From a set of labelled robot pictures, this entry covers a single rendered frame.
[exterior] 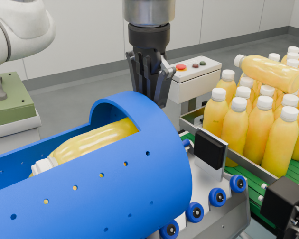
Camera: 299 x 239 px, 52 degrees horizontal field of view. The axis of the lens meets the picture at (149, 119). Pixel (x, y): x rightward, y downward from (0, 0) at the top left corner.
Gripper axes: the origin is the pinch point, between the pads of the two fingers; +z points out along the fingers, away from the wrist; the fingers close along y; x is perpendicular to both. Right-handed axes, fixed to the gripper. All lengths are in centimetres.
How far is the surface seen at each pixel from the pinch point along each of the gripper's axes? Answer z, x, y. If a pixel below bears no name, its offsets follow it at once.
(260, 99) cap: 5.3, -35.3, -3.5
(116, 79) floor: 116, -134, 241
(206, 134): 11.5, -18.3, -0.3
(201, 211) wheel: 19.7, -4.7, -13.0
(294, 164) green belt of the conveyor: 26, -44, -14
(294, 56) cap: 6, -73, 9
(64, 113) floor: 116, -54, 206
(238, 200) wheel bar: 24.1, -17.7, -13.7
